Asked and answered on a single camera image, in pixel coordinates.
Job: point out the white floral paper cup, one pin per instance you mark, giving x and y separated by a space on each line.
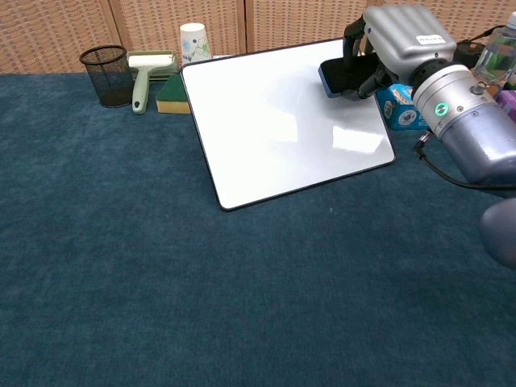
195 43

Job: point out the black mesh pen holder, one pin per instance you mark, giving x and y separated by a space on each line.
108 78

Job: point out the purple packet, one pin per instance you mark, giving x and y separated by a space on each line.
508 101

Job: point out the blue cookie box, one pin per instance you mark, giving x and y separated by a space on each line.
399 111

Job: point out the woven folding screen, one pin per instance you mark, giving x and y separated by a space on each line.
201 28

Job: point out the green lint roller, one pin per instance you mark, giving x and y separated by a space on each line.
142 80

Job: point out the clear plastic water bottle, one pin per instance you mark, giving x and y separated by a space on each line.
498 58

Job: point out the blue tablecloth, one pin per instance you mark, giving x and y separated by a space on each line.
161 262

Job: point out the black felt eraser blue base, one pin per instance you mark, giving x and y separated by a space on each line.
336 78

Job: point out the white board with black frame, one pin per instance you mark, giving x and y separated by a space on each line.
274 129

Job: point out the black orange speaker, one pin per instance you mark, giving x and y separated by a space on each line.
467 50

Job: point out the green yellow sponge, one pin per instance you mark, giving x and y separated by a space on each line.
173 96

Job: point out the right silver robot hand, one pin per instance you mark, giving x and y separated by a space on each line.
403 40

